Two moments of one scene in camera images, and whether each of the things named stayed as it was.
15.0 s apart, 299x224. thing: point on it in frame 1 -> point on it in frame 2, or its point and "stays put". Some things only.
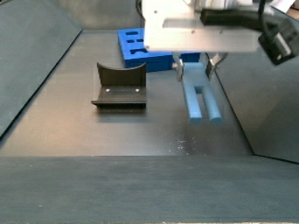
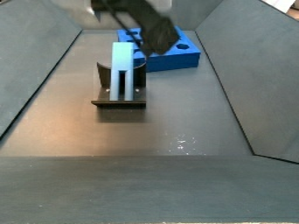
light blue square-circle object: x=195 y=78 -> x=122 y=63
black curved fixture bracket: x=122 y=87 stays put
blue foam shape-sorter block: x=135 y=53 stays put
